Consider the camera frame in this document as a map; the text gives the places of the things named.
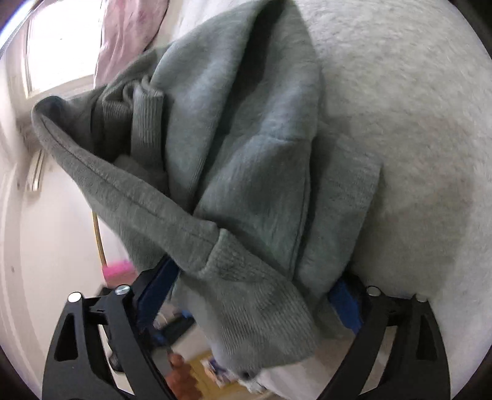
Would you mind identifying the grey hooded sweatshirt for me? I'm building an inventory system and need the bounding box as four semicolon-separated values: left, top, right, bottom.
32;1;381;378

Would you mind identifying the person's left hand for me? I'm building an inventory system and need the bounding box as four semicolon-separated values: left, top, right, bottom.
165;353;203;400

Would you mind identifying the pink towel on bar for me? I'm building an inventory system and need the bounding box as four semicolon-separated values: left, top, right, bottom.
103;260;137;288

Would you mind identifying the lower wooden ballet bar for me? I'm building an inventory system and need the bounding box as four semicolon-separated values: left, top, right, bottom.
92;212;107;267

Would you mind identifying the white patterned bed sheet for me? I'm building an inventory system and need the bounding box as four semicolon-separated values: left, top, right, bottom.
151;0;492;400

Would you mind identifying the purple floral quilt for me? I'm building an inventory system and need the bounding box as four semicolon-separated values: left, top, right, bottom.
93;0;169;87

